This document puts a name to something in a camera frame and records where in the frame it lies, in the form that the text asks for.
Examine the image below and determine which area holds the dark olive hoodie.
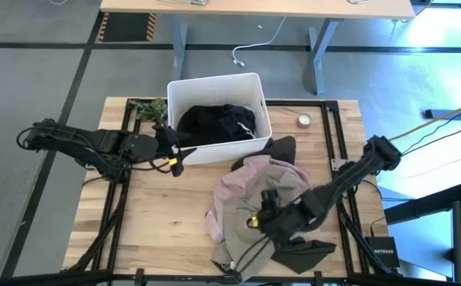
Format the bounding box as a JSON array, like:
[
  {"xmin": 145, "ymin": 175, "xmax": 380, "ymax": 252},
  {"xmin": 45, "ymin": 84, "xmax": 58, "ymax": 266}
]
[{"xmin": 270, "ymin": 236, "xmax": 338, "ymax": 275}]

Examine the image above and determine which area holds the black cable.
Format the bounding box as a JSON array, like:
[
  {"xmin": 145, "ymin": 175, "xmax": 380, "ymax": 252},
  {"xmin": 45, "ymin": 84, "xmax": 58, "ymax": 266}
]
[
  {"xmin": 401, "ymin": 126, "xmax": 461, "ymax": 157},
  {"xmin": 401, "ymin": 110, "xmax": 461, "ymax": 154}
]

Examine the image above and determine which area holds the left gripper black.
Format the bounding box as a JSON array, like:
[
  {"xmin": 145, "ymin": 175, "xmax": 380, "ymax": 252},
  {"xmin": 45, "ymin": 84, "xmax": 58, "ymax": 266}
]
[{"xmin": 119, "ymin": 125, "xmax": 198, "ymax": 178}]

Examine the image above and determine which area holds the yellow cable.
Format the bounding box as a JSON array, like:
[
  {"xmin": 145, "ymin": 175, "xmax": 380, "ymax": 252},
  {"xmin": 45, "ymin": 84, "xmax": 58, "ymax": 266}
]
[{"xmin": 389, "ymin": 101, "xmax": 461, "ymax": 142}]

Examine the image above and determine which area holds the hazard striped floor mat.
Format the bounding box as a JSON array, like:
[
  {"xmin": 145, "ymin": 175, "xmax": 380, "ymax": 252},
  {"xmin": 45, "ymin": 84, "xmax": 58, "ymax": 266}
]
[{"xmin": 97, "ymin": 11, "xmax": 157, "ymax": 43}]

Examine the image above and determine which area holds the black network switch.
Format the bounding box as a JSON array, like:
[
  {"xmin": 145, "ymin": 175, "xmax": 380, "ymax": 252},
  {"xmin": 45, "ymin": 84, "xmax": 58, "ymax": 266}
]
[{"xmin": 364, "ymin": 236, "xmax": 401, "ymax": 269}]

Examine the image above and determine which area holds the black aluminium rig frame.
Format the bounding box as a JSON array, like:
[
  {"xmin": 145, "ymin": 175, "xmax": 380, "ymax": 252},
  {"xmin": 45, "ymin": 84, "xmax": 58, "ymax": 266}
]
[{"xmin": 0, "ymin": 97, "xmax": 461, "ymax": 286}]

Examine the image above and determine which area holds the beige garment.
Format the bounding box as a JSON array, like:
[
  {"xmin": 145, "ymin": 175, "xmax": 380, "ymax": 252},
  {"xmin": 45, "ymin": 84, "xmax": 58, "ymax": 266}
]
[{"xmin": 210, "ymin": 162, "xmax": 315, "ymax": 283}]

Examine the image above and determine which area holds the metal mounting plate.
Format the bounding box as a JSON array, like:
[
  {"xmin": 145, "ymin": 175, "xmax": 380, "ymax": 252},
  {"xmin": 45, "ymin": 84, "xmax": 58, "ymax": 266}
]
[{"xmin": 331, "ymin": 158, "xmax": 354, "ymax": 172}]

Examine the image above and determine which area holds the white cable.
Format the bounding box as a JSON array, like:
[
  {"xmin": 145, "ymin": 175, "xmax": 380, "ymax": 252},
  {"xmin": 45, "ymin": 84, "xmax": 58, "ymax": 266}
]
[{"xmin": 232, "ymin": 15, "xmax": 287, "ymax": 68}]

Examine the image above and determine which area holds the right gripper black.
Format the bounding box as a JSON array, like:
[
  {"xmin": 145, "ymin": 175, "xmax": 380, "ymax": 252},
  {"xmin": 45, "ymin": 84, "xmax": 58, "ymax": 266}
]
[{"xmin": 256, "ymin": 188, "xmax": 319, "ymax": 250}]

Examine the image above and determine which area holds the black garment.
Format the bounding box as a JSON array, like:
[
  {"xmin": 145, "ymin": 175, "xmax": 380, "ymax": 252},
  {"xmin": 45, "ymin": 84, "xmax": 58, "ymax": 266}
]
[{"xmin": 176, "ymin": 105, "xmax": 231, "ymax": 149}]

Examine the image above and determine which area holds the navy blue garment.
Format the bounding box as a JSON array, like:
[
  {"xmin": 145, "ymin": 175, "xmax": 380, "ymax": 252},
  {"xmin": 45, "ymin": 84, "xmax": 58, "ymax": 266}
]
[{"xmin": 216, "ymin": 103, "xmax": 258, "ymax": 143}]

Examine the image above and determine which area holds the pink garment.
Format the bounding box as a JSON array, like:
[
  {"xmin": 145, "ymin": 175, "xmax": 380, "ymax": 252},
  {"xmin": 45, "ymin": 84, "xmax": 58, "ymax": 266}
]
[{"xmin": 205, "ymin": 153, "xmax": 313, "ymax": 244}]

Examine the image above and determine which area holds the dark brown garment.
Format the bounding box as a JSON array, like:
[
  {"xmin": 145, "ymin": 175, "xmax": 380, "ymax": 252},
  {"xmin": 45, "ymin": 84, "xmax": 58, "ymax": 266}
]
[{"xmin": 230, "ymin": 135, "xmax": 297, "ymax": 172}]

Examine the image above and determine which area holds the white woven plastic basket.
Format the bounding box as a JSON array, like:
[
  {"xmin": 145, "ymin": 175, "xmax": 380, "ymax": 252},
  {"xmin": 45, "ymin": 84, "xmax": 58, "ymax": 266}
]
[{"xmin": 166, "ymin": 72, "xmax": 273, "ymax": 166}]

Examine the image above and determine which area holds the small green potted plant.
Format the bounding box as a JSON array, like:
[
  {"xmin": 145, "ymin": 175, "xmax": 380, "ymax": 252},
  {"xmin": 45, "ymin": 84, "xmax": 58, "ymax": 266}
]
[{"xmin": 129, "ymin": 98, "xmax": 169, "ymax": 124}]

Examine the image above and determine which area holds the wooden desk with grey legs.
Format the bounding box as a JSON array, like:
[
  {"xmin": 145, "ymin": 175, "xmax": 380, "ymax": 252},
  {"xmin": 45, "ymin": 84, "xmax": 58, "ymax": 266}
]
[{"xmin": 99, "ymin": 0, "xmax": 416, "ymax": 96}]

